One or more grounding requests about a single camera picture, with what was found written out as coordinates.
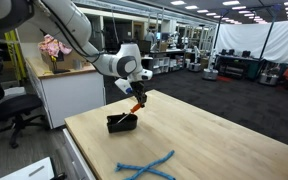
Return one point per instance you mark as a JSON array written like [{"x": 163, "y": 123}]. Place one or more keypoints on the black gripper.
[{"x": 137, "y": 88}]

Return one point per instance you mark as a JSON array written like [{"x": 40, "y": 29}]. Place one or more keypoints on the silver mobile robot base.
[
  {"x": 210, "y": 74},
  {"x": 268, "y": 79}
]

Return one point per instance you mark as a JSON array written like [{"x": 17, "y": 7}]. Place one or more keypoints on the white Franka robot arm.
[{"x": 70, "y": 26}]

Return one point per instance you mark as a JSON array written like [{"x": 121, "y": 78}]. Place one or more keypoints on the black plastic bowl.
[{"x": 122, "y": 126}]

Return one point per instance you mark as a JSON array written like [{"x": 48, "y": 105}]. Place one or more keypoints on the white shelf unit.
[{"x": 160, "y": 65}]

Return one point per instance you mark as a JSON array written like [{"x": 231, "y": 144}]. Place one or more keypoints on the white cabinet with wooden top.
[{"x": 70, "y": 93}]

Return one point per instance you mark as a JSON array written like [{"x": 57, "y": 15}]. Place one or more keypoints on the white drawer cabinet under table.
[{"x": 77, "y": 156}]

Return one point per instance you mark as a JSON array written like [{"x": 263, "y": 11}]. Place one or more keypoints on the dark desk with teal cabinet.
[{"x": 237, "y": 66}]

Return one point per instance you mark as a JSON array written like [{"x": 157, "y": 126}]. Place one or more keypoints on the pink floral cloth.
[{"x": 54, "y": 45}]

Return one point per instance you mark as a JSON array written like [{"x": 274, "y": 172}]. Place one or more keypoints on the white backdrop curtain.
[{"x": 250, "y": 40}]

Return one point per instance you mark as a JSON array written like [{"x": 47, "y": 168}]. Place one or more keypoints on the black office chair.
[{"x": 14, "y": 106}]

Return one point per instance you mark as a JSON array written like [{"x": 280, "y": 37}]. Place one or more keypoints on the white open drawer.
[{"x": 27, "y": 171}]

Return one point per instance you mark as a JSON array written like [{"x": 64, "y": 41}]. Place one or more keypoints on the black backdrop stand pole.
[{"x": 267, "y": 36}]

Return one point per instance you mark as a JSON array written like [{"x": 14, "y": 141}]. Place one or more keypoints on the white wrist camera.
[{"x": 123, "y": 86}]

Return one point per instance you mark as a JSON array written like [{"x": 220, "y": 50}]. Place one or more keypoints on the yellow post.
[{"x": 15, "y": 53}]

